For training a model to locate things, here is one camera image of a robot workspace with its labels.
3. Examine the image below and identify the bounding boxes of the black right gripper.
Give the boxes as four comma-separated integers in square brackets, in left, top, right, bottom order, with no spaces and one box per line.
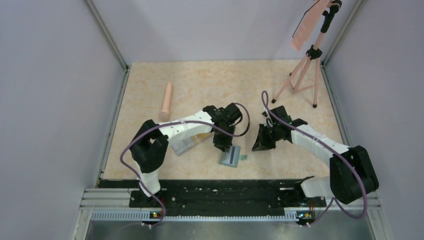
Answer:
[252,123,281,152]

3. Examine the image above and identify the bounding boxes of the clear plastic card box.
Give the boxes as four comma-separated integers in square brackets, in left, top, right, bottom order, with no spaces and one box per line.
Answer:
[171,132,214,156]

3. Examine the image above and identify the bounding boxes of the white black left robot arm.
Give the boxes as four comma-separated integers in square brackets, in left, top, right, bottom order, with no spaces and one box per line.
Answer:
[129,103,243,207]

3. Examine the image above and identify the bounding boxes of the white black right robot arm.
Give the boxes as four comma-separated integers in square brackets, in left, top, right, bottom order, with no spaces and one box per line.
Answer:
[252,106,380,206]

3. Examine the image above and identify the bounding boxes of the gold VIP credit card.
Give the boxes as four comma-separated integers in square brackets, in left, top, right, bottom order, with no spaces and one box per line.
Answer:
[194,132,214,144]

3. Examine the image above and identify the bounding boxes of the silver cards in box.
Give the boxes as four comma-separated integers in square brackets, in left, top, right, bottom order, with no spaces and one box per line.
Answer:
[171,138,196,156]

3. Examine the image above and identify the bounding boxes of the pink tripod stand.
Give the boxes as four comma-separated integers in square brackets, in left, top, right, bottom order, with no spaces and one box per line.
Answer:
[271,0,343,109]

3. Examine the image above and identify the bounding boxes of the pink flat panel on tripod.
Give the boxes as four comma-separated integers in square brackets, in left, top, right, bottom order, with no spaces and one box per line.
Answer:
[291,0,330,51]

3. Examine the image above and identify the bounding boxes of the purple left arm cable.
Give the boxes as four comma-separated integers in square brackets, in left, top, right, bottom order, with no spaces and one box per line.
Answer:
[119,101,251,229]

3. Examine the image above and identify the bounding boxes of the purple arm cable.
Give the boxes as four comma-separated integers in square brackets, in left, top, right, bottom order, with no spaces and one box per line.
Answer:
[260,90,369,228]
[119,101,251,229]

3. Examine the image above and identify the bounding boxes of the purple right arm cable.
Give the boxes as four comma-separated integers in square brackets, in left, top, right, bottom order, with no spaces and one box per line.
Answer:
[260,90,369,228]

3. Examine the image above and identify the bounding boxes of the pink cylindrical handle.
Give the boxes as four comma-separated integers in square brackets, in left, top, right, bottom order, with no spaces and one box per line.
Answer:
[158,82,173,122]

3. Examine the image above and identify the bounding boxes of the grey slotted cable duct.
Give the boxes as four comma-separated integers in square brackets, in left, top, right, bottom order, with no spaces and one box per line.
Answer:
[90,210,300,222]

